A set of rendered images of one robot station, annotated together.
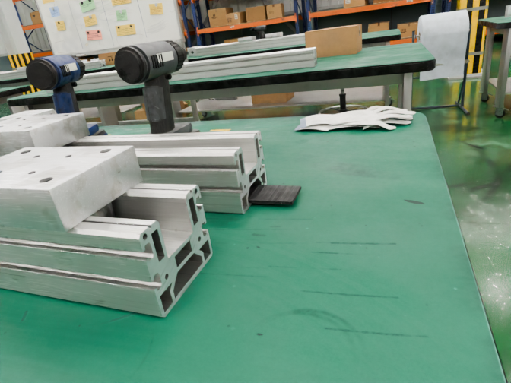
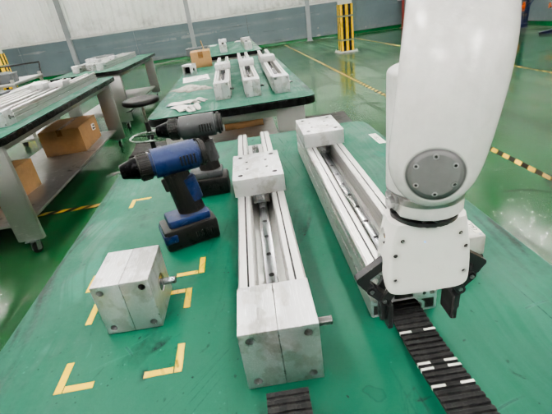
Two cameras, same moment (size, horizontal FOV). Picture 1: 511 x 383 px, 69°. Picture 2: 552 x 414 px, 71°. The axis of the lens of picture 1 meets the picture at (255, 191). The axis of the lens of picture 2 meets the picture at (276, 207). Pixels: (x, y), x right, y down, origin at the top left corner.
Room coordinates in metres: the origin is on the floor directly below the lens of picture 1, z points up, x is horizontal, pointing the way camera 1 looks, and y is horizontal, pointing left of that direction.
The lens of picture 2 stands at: (0.95, 1.14, 1.21)
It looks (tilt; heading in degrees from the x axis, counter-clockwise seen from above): 27 degrees down; 245
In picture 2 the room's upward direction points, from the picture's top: 8 degrees counter-clockwise
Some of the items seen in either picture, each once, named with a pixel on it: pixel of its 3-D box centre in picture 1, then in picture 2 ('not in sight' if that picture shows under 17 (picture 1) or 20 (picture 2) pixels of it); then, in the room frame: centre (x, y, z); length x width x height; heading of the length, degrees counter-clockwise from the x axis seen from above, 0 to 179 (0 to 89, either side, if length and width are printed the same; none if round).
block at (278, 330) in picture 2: not in sight; (287, 329); (0.80, 0.78, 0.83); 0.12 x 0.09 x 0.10; 157
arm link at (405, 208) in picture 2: not in sight; (421, 196); (0.64, 0.86, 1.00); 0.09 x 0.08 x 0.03; 157
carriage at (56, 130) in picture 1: (30, 141); (258, 177); (0.63, 0.37, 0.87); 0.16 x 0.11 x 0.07; 67
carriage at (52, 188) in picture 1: (46, 194); (319, 135); (0.36, 0.21, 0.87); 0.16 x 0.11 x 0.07; 67
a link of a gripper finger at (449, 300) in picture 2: not in sight; (458, 290); (0.59, 0.88, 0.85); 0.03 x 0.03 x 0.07; 67
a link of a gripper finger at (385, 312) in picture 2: not in sight; (378, 303); (0.69, 0.84, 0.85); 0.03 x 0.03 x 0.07; 67
